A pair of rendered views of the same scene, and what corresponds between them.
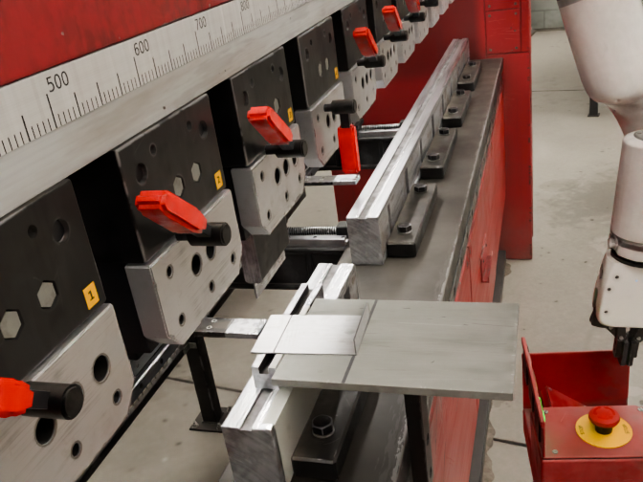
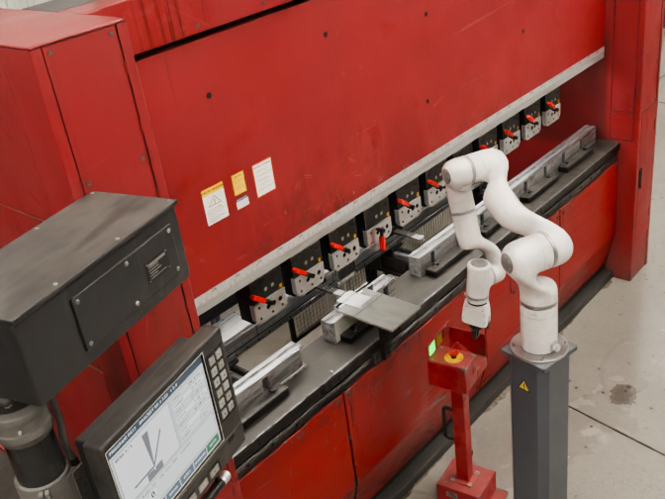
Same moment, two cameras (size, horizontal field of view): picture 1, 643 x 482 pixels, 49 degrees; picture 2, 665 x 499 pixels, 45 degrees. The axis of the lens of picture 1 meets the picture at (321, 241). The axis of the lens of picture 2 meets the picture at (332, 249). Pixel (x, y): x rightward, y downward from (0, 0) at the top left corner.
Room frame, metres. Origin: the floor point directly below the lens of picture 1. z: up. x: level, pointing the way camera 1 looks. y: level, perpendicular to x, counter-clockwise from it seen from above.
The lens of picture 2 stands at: (-1.65, -1.04, 2.63)
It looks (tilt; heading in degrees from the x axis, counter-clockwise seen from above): 28 degrees down; 25
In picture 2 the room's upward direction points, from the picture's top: 8 degrees counter-clockwise
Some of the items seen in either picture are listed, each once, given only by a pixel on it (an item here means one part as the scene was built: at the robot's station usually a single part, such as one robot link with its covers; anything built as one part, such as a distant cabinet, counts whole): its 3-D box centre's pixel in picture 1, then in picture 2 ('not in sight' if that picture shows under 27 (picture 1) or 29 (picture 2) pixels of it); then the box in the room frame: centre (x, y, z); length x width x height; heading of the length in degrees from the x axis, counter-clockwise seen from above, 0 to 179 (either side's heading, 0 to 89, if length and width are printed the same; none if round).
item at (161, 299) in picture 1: (146, 218); (300, 266); (0.54, 0.14, 1.26); 0.15 x 0.09 x 0.17; 161
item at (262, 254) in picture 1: (265, 241); (344, 269); (0.76, 0.07, 1.13); 0.10 x 0.02 x 0.10; 161
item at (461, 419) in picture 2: not in sight; (461, 428); (0.80, -0.34, 0.39); 0.05 x 0.05 x 0.54; 79
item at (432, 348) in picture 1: (400, 342); (378, 309); (0.71, -0.07, 1.00); 0.26 x 0.18 x 0.01; 71
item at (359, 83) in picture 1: (335, 59); (401, 200); (1.11, -0.06, 1.26); 0.15 x 0.09 x 0.17; 161
